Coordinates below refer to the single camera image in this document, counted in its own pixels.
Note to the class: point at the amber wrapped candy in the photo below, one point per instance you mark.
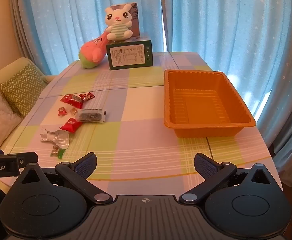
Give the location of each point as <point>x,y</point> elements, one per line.
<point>73,112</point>

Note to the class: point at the green zigzag pillow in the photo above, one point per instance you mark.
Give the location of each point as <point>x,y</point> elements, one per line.
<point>23,90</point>

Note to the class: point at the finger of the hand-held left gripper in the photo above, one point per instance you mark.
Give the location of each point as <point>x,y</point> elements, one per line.
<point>27,158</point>

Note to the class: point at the red twisted candy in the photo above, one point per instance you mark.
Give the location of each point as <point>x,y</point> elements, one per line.
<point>88,96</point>

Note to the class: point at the green cardboard box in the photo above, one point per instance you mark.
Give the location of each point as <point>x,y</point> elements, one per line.
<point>128,56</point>

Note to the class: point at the green gummy candy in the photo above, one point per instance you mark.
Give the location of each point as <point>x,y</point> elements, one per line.
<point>60,153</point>

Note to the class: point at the small red snack wrapper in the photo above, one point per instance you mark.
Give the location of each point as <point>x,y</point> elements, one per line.
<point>65,97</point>

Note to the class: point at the blue star curtain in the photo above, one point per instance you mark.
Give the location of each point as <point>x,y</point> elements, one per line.
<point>73,17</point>
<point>230,25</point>

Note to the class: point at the clear packet with dark snack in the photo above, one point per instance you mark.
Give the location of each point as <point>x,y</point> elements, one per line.
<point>91,116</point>

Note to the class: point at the red pillow snack packet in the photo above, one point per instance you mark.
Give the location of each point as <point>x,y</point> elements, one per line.
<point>71,125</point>

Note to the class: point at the white rabbit plush toy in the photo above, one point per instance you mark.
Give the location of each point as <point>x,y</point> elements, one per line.
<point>118,27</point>

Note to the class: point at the orange plastic tray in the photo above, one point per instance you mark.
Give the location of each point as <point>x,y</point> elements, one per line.
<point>205,110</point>

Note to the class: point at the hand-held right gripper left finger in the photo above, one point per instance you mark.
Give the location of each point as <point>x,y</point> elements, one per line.
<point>86,165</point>

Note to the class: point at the tiny red candy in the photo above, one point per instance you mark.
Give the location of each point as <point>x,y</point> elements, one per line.
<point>61,111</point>

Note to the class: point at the silver wrapper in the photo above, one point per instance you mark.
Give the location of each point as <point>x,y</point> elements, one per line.
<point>58,139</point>

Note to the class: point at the checked tablecloth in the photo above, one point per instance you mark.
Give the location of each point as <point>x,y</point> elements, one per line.
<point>141,130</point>

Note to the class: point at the pink and green plush toy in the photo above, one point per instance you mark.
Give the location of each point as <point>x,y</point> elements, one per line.
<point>92,52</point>

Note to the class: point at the red and white snack packet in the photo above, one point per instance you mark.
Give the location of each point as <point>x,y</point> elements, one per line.
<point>76,102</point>

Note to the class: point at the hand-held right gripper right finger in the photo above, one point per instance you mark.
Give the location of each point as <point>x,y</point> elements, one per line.
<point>205,166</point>

